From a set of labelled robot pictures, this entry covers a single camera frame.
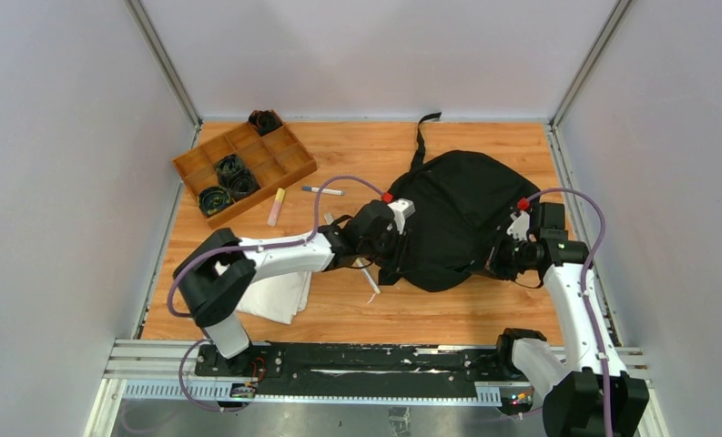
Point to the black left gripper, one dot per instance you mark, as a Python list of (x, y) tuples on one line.
[(393, 242)]

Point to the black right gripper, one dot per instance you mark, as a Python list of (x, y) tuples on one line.
[(494, 264)]

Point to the black backpack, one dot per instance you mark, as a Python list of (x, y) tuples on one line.
[(463, 203)]

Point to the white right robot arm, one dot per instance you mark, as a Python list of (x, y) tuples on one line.
[(589, 392)]

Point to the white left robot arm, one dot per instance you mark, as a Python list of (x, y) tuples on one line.
[(215, 277)]

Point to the yellow white pen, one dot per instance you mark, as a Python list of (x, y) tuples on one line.
[(364, 269)]

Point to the blue white marker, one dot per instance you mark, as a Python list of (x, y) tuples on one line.
[(325, 191)]

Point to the pink yellow highlighter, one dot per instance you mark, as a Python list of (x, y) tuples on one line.
[(276, 208)]

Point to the white folded cloth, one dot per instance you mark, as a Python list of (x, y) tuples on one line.
[(278, 299)]

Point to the wooden compartment tray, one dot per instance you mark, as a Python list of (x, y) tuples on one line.
[(277, 160)]

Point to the rolled dark belt centre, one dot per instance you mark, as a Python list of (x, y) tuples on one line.
[(243, 185)]

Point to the rolled dark belt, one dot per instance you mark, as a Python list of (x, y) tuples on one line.
[(214, 199), (264, 121), (229, 166), (243, 185)]

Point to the rolled dark belt top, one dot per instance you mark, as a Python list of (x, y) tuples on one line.
[(264, 121)]

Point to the rolled dark belt middle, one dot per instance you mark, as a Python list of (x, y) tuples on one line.
[(229, 166)]

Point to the rolled dark belt front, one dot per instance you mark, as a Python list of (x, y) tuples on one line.
[(214, 199)]

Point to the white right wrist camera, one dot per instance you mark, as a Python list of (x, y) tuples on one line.
[(520, 220)]

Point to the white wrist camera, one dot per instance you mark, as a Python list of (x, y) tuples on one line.
[(520, 220), (402, 209)]

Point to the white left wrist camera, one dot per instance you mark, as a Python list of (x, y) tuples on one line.
[(402, 209)]

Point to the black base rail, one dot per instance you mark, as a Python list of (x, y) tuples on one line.
[(382, 371)]

